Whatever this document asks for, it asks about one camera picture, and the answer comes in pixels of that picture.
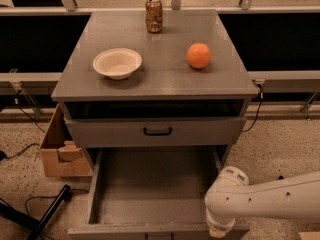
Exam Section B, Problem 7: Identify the black metal stand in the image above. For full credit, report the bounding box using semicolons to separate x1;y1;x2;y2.
0;184;72;240

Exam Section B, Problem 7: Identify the brown cardboard box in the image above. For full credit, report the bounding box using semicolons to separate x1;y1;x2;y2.
40;106;92;177

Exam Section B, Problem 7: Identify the black cable on left floor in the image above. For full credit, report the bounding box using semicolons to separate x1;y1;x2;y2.
24;188;90;240

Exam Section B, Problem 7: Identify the metal rail bracket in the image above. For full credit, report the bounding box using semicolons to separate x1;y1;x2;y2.
300;92;320;120
10;80;43;121

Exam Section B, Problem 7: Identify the black cable far left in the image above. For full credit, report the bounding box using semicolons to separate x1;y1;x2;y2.
0;89;47;162

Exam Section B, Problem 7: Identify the grey drawer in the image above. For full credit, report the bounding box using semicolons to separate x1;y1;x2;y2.
68;146;249;240
66;117;245;148

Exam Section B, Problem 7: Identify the black cable behind cabinet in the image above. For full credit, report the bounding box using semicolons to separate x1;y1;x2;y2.
241;82;264;133

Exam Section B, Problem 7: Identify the grey top drawer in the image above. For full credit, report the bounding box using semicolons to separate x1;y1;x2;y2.
66;117;245;148

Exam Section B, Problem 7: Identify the white paper bowl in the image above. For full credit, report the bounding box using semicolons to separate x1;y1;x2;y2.
93;48;142;80

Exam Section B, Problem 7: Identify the orange fruit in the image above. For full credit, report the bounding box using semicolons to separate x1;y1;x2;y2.
187;43;211;69

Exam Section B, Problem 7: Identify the metal rail bracket right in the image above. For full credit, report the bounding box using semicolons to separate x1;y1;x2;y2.
300;92;320;120

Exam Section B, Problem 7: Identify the grey drawer cabinet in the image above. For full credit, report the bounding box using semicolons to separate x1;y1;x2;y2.
52;9;257;159

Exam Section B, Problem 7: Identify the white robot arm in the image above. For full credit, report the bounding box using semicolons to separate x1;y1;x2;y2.
205;166;320;238

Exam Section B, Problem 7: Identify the gold soda can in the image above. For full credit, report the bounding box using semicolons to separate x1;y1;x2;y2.
145;0;162;33

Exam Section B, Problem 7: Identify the metal rail bracket left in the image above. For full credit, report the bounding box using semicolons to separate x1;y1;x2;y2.
10;80;43;121

